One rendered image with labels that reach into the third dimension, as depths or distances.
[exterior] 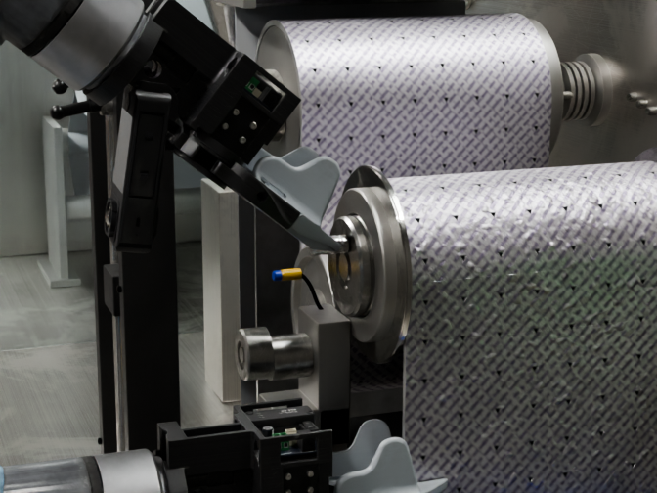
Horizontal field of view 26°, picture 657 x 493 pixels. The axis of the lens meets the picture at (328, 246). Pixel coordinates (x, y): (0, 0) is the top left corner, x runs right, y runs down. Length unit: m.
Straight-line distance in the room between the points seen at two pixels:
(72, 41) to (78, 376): 1.03
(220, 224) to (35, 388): 0.34
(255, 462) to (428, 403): 0.14
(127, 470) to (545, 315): 0.32
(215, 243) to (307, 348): 0.69
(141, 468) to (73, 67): 0.27
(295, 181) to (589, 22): 0.50
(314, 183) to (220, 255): 0.75
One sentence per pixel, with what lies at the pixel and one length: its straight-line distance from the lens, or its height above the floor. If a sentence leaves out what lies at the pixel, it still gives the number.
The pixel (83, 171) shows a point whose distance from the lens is 1.99.
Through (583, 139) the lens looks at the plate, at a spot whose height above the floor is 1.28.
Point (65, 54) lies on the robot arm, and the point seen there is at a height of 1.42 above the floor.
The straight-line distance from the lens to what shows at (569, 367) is 1.08.
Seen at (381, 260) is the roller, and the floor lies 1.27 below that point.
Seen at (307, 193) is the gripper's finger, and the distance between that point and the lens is 1.00.
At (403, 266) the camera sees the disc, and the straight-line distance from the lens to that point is 0.99.
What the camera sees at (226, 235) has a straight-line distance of 1.74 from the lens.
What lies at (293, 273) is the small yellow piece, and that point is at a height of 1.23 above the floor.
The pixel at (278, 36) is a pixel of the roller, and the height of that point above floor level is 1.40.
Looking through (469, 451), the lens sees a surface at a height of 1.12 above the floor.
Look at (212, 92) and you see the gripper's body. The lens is 0.96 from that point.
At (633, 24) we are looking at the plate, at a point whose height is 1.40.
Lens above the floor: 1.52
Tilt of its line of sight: 14 degrees down
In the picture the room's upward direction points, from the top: straight up
